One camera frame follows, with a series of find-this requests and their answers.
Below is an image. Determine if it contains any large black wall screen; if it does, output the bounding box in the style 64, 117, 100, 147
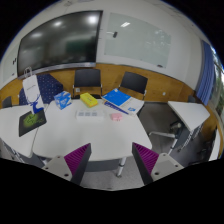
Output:
16, 10, 104, 78

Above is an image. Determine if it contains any yellow box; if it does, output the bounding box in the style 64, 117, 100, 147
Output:
79, 92, 100, 109

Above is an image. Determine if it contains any pink charger block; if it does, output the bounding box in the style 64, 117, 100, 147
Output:
108, 112, 124, 122

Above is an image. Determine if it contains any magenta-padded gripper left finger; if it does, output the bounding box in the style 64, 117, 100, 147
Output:
41, 143, 93, 186

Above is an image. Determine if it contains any white side table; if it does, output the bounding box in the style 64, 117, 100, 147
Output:
148, 100, 211, 156

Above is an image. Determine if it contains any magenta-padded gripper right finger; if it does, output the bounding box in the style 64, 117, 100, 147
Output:
131, 142, 184, 186

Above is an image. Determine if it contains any blue curtain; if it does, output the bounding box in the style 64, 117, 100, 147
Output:
195, 39, 215, 107

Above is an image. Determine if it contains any black mouse pad green print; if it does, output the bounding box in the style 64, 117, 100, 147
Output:
17, 108, 48, 138

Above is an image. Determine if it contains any dark blue notebook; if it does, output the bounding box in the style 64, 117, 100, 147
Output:
103, 100, 130, 116

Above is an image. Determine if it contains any large glass whiteboard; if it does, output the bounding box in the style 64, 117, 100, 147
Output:
103, 12, 173, 69

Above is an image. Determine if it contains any blue dotted chair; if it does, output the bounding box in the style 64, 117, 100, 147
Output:
18, 73, 65, 106

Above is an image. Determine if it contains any blue tissue box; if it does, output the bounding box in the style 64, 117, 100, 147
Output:
53, 90, 73, 111

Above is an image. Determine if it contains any white power strip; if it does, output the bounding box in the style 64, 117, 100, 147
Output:
75, 109, 106, 122

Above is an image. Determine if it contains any black chair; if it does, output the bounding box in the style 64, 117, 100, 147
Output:
118, 71, 149, 101
72, 68, 103, 99
1, 95, 14, 109

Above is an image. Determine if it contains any small glass whiteboard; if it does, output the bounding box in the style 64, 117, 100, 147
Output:
1, 49, 20, 82

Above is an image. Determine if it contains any blue and white writing pad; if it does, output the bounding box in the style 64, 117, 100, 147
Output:
101, 87, 146, 117

